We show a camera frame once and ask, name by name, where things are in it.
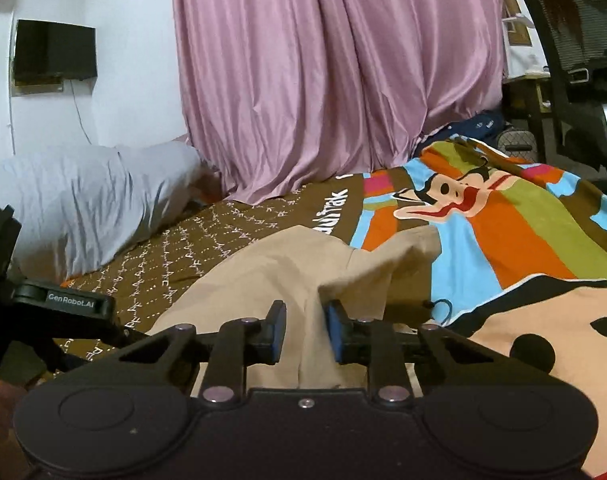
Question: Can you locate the television cable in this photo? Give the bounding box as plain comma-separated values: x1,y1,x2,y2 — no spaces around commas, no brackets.
69,79,93,147

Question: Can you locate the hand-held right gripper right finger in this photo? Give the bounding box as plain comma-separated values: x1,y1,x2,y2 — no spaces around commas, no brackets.
325,300,510,405

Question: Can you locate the black mesh office chair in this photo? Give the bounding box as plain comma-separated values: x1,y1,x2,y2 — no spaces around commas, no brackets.
516,0,607,182

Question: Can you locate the navy blue bag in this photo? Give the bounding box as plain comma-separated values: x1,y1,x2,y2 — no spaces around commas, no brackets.
422,110,507,150

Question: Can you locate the patterned handbag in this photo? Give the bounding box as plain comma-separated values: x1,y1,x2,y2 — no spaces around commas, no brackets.
497,127,537,162

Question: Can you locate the wooden desk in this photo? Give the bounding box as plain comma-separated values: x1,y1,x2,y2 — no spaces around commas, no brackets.
503,71,555,162

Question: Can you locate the beige jacket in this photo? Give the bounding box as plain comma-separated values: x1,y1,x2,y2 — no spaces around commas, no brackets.
147,225,453,392

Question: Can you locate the person's left hand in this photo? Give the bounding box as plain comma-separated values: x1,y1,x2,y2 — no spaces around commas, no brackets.
0,337,33,443

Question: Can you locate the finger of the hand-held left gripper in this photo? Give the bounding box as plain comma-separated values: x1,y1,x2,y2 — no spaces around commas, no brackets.
50,321,151,367

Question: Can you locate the pink curtain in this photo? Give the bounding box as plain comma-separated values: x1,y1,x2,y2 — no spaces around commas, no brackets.
170,0,510,207

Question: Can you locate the printed cartoon blanket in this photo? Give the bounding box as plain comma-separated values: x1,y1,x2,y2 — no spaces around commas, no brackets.
53,136,607,480

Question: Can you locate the grey pillow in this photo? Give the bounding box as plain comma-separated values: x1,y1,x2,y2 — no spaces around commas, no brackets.
0,141,205,282

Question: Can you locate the black wall television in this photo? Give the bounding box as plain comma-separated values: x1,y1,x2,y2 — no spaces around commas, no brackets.
14,19,97,87

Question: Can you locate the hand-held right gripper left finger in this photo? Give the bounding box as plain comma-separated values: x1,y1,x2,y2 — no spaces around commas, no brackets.
101,300,288,405

